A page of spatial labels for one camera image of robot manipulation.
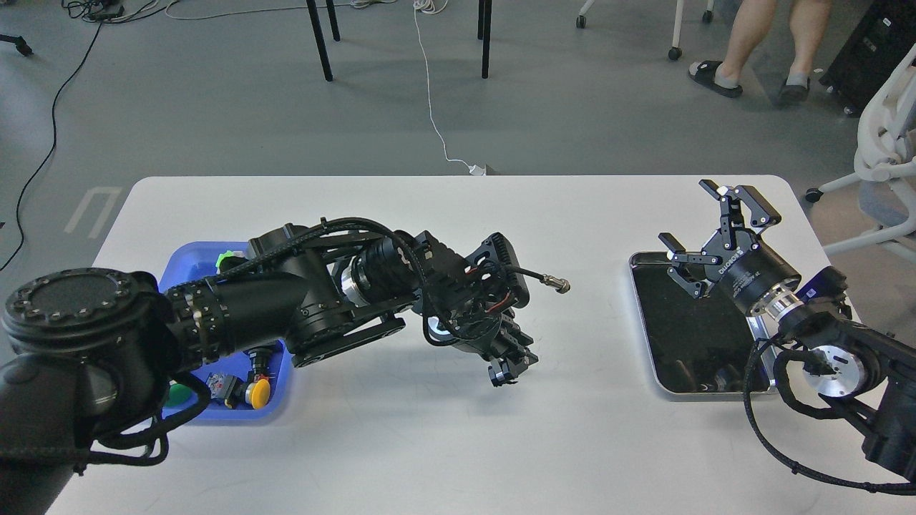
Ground person's legs with sandals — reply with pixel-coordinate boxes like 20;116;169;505
688;0;834;107

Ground white office chair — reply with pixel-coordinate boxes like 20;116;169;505
805;48;915;262

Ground black equipment case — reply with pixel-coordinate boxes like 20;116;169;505
820;1;915;117

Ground silver metal tray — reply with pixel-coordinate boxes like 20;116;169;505
629;252;770;401

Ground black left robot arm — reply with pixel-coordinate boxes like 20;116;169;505
2;217;537;514

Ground white rolling chair base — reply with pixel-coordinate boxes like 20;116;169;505
575;0;716;62

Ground yellow push button switch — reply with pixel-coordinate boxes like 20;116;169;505
222;375;272;410

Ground light green push button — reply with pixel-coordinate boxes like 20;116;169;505
215;250;248;274

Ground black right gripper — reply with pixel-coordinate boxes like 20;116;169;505
658;179;802;317

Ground green push button switch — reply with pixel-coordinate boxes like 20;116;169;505
165;381;193;408

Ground blue plastic tray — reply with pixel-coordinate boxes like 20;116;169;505
158;241;293;425

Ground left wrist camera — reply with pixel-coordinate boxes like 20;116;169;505
411;231;570;328

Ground black table legs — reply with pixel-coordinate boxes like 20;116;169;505
306;0;494;82

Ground black floor cable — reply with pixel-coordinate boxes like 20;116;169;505
0;0;172;273

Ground white power cable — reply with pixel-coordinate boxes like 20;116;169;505
412;0;487;177

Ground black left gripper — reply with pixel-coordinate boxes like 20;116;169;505
423;306;539;387

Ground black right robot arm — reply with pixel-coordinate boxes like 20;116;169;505
660;179;915;496

